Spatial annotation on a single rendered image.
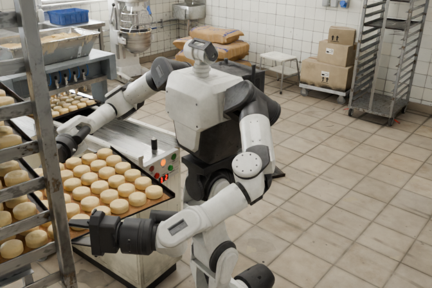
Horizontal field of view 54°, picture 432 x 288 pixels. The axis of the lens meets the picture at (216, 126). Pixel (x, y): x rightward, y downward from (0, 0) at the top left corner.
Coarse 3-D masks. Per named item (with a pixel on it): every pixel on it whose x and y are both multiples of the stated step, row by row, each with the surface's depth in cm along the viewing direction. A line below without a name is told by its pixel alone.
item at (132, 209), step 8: (104, 160) 144; (64, 168) 139; (152, 184) 131; (64, 192) 126; (144, 192) 127; (72, 200) 122; (128, 200) 123; (152, 200) 123; (160, 200) 123; (80, 208) 119; (136, 208) 119; (144, 208) 119; (120, 216) 116; (72, 232) 109; (80, 232) 109; (24, 240) 106; (48, 240) 106; (24, 248) 103; (32, 248) 103; (0, 256) 100
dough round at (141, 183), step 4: (136, 180) 129; (140, 180) 129; (144, 180) 129; (148, 180) 130; (136, 184) 128; (140, 184) 127; (144, 184) 127; (148, 184) 128; (140, 188) 128; (144, 188) 128
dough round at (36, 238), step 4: (32, 232) 106; (36, 232) 106; (40, 232) 106; (44, 232) 106; (28, 236) 104; (32, 236) 104; (36, 236) 104; (40, 236) 104; (44, 236) 104; (28, 240) 103; (32, 240) 103; (36, 240) 103; (40, 240) 103; (44, 240) 104; (28, 244) 103; (32, 244) 102; (36, 244) 103; (40, 244) 103
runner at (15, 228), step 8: (32, 216) 96; (40, 216) 97; (48, 216) 99; (8, 224) 93; (16, 224) 94; (24, 224) 95; (32, 224) 97; (40, 224) 98; (0, 232) 92; (8, 232) 93; (16, 232) 95
